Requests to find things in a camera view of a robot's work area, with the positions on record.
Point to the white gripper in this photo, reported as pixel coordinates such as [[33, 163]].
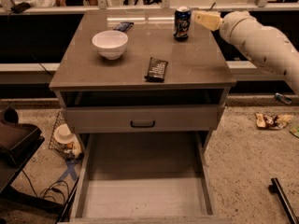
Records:
[[231, 26]]

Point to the blue pepsi can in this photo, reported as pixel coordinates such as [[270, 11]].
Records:
[[182, 23]]

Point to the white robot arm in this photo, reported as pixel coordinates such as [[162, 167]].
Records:
[[264, 46]]

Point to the grey drawer cabinet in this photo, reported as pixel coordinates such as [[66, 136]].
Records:
[[197, 73]]

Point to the small can on floor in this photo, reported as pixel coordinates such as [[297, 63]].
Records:
[[282, 98]]

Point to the open grey middle drawer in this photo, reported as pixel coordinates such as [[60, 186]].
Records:
[[144, 178]]

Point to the dark chocolate bar wrapper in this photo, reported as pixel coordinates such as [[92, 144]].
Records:
[[156, 70]]

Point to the blue snack bar wrapper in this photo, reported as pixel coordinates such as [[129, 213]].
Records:
[[123, 26]]

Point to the white ceramic bowl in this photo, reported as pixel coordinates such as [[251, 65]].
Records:
[[111, 44]]

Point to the brown snack bag on floor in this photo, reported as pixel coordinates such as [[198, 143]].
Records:
[[272, 122]]

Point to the green packet on floor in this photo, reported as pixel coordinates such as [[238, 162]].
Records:
[[295, 130]]

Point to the black bar on floor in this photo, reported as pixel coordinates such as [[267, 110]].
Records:
[[275, 188]]

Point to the white cup in basket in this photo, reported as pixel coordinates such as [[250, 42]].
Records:
[[63, 135]]

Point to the black device on ledge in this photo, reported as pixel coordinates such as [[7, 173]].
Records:
[[17, 9]]

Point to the black tray on stand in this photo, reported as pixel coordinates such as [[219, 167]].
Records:
[[18, 143]]

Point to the closed grey drawer black handle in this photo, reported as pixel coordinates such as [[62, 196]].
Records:
[[142, 119]]

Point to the wire basket with items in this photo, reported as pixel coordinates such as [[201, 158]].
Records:
[[70, 151]]

